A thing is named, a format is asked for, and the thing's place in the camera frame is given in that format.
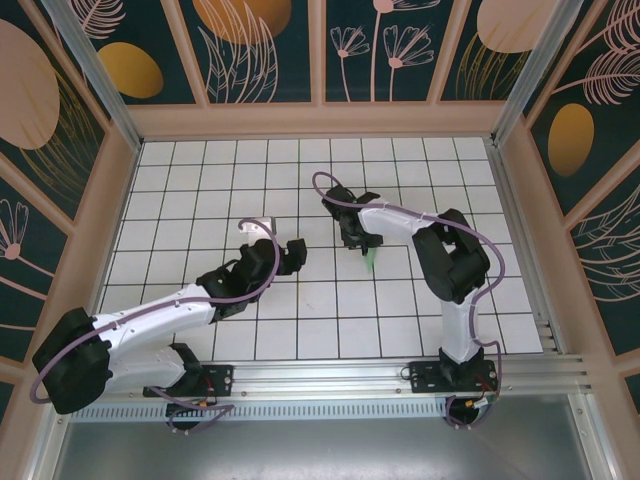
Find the light green cloth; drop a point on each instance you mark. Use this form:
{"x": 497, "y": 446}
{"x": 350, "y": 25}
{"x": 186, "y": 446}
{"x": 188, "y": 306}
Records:
{"x": 370, "y": 262}

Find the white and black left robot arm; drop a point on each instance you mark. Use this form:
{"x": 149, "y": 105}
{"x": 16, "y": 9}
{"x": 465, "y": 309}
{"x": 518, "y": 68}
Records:
{"x": 150, "y": 315}

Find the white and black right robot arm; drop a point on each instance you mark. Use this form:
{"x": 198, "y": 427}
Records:
{"x": 450, "y": 260}

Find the yellow connector power lead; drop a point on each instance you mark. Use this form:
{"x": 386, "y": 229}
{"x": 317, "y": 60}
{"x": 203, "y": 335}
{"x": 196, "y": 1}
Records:
{"x": 202, "y": 402}
{"x": 480, "y": 402}

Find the grey metal panel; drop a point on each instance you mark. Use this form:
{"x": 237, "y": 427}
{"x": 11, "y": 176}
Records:
{"x": 320, "y": 450}

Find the long aluminium mounting rail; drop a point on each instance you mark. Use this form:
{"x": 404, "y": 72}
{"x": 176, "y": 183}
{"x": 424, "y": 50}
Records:
{"x": 320, "y": 375}

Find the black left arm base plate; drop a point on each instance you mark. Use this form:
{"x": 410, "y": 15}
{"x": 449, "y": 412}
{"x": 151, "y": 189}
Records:
{"x": 222, "y": 375}

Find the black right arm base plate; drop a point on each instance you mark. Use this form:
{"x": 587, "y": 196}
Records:
{"x": 425, "y": 377}

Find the aluminium side rail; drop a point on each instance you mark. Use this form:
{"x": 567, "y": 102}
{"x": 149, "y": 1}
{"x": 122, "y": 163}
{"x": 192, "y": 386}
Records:
{"x": 522, "y": 250}

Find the aluminium frame post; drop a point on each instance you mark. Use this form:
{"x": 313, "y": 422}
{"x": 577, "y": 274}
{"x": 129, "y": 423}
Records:
{"x": 100, "y": 85}
{"x": 531, "y": 75}

